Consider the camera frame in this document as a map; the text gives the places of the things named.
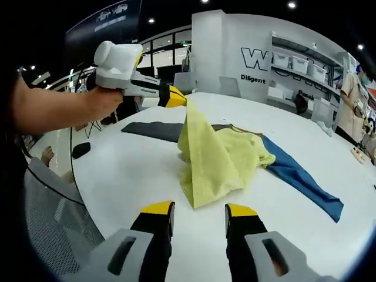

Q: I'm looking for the grey mesh office chair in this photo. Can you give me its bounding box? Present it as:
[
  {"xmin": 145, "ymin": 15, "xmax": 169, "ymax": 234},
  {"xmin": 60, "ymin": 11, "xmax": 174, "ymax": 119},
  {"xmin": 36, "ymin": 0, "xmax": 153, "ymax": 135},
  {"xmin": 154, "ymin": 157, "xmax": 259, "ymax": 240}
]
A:
[{"xmin": 25, "ymin": 157, "xmax": 106, "ymax": 277}]

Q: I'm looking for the grey metal storage shelf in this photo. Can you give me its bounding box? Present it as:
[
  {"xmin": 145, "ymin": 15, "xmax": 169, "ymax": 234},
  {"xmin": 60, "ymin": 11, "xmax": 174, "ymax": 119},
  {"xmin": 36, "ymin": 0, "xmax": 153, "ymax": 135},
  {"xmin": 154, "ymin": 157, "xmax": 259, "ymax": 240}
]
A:
[{"xmin": 268, "ymin": 32, "xmax": 376, "ymax": 142}]

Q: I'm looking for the person's left hand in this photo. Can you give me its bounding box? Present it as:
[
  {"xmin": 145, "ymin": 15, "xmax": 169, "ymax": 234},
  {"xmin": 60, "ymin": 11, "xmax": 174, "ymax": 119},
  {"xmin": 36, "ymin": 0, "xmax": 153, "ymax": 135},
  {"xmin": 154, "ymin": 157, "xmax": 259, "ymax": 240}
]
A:
[{"xmin": 85, "ymin": 86, "xmax": 125, "ymax": 123}]

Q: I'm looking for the light grey chair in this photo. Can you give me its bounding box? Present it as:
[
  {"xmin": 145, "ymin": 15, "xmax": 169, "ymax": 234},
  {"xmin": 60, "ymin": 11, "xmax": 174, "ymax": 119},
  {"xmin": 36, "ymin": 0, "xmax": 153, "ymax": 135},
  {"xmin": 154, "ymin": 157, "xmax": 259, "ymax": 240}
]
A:
[{"xmin": 311, "ymin": 98, "xmax": 334, "ymax": 127}]

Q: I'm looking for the white crumpled cloth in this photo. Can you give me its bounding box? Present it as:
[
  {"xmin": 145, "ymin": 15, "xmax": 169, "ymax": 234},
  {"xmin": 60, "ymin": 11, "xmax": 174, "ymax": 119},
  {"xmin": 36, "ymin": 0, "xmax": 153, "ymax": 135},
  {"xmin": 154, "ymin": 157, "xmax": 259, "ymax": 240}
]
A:
[{"xmin": 315, "ymin": 120, "xmax": 334, "ymax": 137}]

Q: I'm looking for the person's foot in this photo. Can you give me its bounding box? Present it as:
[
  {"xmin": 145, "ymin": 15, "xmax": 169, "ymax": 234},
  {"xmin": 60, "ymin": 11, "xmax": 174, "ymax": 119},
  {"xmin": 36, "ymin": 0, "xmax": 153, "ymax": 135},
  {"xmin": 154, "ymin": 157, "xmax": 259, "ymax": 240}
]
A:
[{"xmin": 41, "ymin": 145, "xmax": 56, "ymax": 168}]

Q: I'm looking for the white plastic storage bin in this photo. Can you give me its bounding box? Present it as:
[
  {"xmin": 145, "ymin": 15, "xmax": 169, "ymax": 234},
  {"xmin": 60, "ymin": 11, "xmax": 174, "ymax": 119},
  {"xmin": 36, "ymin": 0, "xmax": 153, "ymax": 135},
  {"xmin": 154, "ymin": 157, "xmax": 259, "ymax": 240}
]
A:
[
  {"xmin": 273, "ymin": 54, "xmax": 292, "ymax": 70},
  {"xmin": 307, "ymin": 63, "xmax": 327, "ymax": 83},
  {"xmin": 292, "ymin": 57, "xmax": 310, "ymax": 75}
]

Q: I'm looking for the black bag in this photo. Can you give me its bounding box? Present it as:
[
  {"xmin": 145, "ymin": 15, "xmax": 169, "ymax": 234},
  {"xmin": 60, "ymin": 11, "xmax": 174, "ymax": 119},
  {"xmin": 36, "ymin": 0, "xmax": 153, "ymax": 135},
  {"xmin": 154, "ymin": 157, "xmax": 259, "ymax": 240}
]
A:
[{"xmin": 293, "ymin": 93, "xmax": 309, "ymax": 116}]

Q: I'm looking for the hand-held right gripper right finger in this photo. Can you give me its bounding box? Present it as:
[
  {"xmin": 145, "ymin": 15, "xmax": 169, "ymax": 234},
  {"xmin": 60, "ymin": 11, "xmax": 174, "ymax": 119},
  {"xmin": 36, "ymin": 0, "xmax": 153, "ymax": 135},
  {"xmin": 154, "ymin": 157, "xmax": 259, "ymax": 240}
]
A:
[{"xmin": 224, "ymin": 203, "xmax": 313, "ymax": 282}]

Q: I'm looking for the black oval pad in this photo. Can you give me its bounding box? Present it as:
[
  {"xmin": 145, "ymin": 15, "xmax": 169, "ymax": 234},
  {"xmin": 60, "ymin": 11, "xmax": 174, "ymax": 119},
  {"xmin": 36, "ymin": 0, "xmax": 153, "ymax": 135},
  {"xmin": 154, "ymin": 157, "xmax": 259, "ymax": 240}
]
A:
[{"xmin": 72, "ymin": 142, "xmax": 92, "ymax": 160}]

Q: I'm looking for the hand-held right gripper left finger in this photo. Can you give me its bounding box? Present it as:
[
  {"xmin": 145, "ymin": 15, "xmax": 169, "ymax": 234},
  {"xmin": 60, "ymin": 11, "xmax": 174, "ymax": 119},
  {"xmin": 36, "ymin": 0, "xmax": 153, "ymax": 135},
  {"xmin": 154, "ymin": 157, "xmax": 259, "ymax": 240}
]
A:
[{"xmin": 87, "ymin": 200, "xmax": 176, "ymax": 282}]

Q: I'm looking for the dark hanging banner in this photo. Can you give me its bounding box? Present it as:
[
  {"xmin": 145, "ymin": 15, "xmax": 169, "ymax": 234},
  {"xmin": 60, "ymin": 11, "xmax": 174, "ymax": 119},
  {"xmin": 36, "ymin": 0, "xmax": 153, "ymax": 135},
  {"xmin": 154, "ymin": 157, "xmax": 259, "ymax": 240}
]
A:
[{"xmin": 65, "ymin": 0, "xmax": 142, "ymax": 45}]

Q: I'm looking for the black computer monitor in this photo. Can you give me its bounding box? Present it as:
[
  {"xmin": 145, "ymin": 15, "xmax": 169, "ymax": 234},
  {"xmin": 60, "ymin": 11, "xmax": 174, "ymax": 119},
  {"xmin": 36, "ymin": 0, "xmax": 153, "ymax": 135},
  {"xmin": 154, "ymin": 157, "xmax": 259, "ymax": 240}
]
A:
[{"xmin": 157, "ymin": 65, "xmax": 180, "ymax": 79}]

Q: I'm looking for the yellow blue grey garment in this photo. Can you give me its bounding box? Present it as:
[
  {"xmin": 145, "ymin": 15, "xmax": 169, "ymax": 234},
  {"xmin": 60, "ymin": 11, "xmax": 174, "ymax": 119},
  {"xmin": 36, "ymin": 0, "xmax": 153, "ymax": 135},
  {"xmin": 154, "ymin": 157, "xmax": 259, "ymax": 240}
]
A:
[{"xmin": 120, "ymin": 98, "xmax": 344, "ymax": 224}]

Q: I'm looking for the left hand-held gripper cable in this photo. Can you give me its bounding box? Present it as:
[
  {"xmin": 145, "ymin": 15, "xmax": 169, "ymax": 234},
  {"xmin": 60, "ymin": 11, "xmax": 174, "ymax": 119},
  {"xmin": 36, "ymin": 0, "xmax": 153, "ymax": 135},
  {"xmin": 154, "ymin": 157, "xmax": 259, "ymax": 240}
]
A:
[{"xmin": 68, "ymin": 69, "xmax": 98, "ymax": 183}]

